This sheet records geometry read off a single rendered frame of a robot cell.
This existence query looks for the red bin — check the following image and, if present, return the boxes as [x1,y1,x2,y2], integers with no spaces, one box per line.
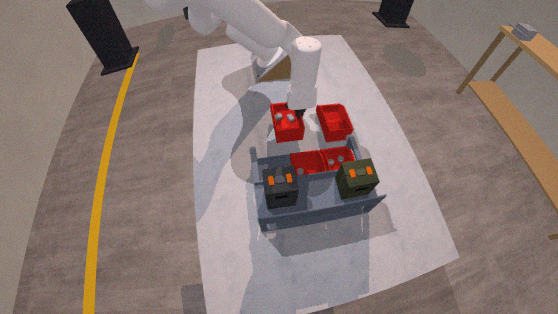
[316,103,353,142]
[320,146,355,171]
[290,150,327,176]
[270,102,305,143]

